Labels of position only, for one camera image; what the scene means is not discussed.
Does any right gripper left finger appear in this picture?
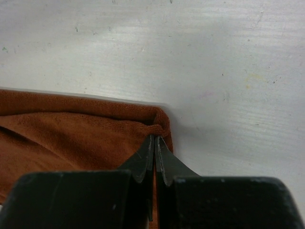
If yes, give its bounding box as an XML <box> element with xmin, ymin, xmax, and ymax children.
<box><xmin>0</xmin><ymin>135</ymin><xmax>154</xmax><ymax>229</ymax></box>

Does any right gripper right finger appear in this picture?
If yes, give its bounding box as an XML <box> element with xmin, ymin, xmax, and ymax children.
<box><xmin>154</xmin><ymin>137</ymin><xmax>305</xmax><ymax>229</ymax></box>

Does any brown towel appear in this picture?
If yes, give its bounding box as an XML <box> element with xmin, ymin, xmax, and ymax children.
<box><xmin>0</xmin><ymin>88</ymin><xmax>176</xmax><ymax>229</ymax></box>

